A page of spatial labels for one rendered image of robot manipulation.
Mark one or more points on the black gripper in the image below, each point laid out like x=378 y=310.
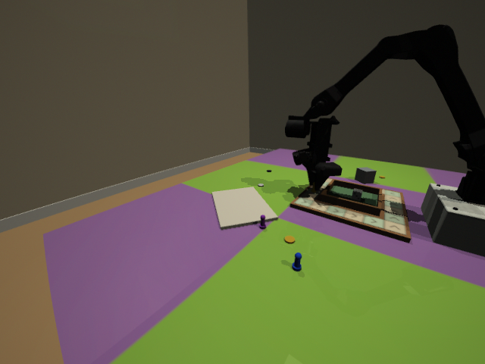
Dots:
x=318 y=173

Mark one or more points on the purple game pawn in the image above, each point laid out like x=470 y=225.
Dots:
x=262 y=225

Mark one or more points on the blue pawn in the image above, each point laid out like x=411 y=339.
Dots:
x=296 y=265

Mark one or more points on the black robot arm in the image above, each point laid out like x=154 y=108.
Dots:
x=436 y=50

